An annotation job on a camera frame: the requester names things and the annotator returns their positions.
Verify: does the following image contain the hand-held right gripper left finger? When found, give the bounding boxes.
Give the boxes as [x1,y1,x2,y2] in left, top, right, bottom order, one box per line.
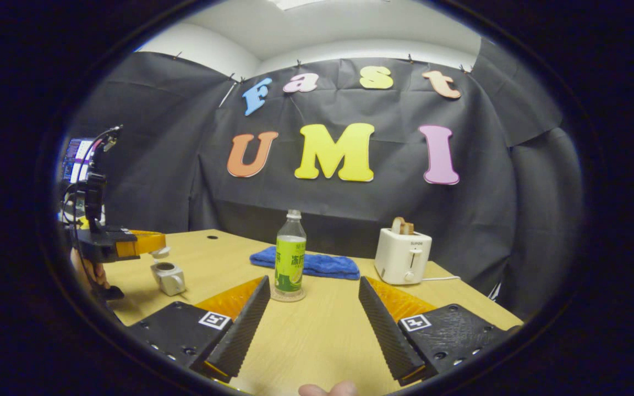
[127,275,272,384]

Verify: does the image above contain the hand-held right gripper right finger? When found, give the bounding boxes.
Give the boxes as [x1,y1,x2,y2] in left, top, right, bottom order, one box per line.
[358,276,522,387]

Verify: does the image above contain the round brown coaster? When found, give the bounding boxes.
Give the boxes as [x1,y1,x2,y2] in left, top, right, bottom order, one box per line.
[270,286,307,303]

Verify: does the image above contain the white teacup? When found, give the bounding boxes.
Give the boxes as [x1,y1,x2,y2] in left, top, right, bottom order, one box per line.
[150,261,187,297]

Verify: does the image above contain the green label water bottle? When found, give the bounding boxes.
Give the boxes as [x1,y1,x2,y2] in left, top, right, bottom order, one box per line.
[274,208,308,300]

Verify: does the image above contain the computer monitor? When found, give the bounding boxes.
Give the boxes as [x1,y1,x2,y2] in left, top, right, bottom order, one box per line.
[62,137,98,184]

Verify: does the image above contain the black backdrop cloth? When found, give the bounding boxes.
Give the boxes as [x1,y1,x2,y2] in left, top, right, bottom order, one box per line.
[56,37,584,320]

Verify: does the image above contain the white toaster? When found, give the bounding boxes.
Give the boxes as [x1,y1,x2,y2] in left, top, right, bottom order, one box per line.
[374,227,433,286]

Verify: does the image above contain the blue towel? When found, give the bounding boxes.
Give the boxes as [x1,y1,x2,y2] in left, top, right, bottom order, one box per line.
[249,245,361,281]

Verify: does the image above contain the ceiling light panel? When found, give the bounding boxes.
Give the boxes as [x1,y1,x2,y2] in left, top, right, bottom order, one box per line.
[269,0,330,11]

